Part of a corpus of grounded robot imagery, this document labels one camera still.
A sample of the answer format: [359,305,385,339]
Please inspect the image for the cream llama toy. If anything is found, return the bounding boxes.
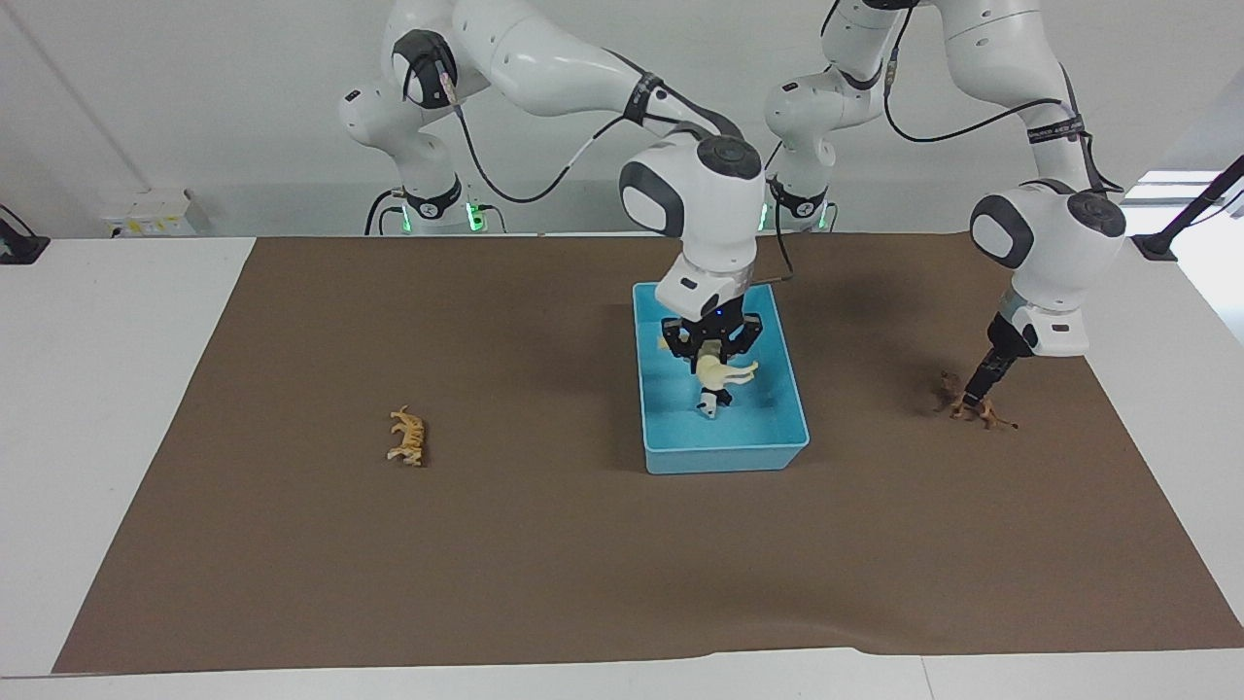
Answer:
[658,335,760,391]

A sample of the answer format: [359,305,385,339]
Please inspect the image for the orange striped tiger toy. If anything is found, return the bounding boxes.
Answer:
[387,405,430,469]

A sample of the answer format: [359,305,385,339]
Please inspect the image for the light blue storage box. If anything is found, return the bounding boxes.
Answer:
[633,282,811,475]

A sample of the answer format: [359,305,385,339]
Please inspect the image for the brown table mat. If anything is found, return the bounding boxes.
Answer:
[53,233,1244,675]

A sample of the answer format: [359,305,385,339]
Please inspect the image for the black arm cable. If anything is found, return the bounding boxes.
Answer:
[821,0,1125,193]
[439,49,796,285]

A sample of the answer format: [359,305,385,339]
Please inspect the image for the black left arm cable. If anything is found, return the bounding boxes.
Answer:
[821,0,1125,193]

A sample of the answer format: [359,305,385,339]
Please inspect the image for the black camera stand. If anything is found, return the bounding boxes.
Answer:
[1130,154,1244,263]

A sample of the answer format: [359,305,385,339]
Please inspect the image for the brown lion toy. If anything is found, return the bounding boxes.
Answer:
[935,370,1020,432]

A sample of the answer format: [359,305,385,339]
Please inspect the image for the white power strip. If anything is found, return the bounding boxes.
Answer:
[101,189,211,238]

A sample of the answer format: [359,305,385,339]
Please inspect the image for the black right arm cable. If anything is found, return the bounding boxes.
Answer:
[439,49,796,285]

